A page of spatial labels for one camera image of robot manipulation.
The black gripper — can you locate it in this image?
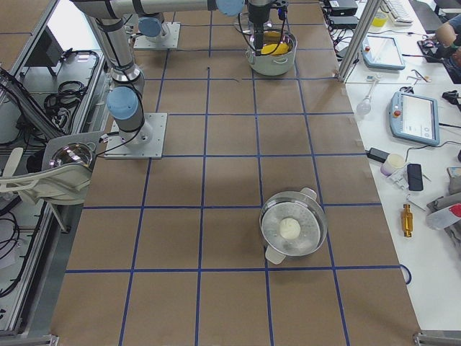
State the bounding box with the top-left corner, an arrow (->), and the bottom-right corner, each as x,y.
249,12 -> 269,56

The yellow corn cob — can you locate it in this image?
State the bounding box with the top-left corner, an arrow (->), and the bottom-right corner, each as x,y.
262,31 -> 290,56

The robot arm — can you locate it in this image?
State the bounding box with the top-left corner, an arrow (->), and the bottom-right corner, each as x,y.
138,12 -> 169,43
73,1 -> 274,148

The white electric cooking pot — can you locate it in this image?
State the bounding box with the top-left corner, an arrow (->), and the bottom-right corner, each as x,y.
246,29 -> 297,76

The steel steamer pot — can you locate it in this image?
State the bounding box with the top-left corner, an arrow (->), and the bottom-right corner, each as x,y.
259,187 -> 328,265

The blue teach pendant far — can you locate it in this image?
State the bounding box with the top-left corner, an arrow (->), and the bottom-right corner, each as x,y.
362,35 -> 406,71

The blue teach pendant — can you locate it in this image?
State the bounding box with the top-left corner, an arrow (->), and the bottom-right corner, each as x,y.
388,92 -> 440,146
362,35 -> 406,71

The black power adapter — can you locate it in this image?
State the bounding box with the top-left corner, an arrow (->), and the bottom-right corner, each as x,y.
366,147 -> 390,163

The blue teach pendant near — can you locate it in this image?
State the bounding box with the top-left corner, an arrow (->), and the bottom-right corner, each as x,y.
388,92 -> 440,146

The white purple cup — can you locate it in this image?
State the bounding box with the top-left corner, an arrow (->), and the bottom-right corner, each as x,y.
380,154 -> 406,177

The white steamed bun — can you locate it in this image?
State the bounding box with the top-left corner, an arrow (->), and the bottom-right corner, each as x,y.
279,218 -> 301,240

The black smartphone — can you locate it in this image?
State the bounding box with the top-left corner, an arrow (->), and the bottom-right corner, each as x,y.
406,164 -> 424,192

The steel bowl on stand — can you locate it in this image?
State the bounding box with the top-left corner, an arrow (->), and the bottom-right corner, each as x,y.
49,142 -> 94,168

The brass fitting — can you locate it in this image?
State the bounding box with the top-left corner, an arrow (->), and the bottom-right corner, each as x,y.
400,203 -> 413,238

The white plastic chair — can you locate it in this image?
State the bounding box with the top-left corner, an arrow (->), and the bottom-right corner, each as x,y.
1,130 -> 103,205

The aluminium frame post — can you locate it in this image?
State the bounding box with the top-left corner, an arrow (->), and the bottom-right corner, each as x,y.
337,0 -> 381,82

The steel robot base plate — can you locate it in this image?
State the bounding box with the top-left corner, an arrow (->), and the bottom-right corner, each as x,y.
104,113 -> 168,159

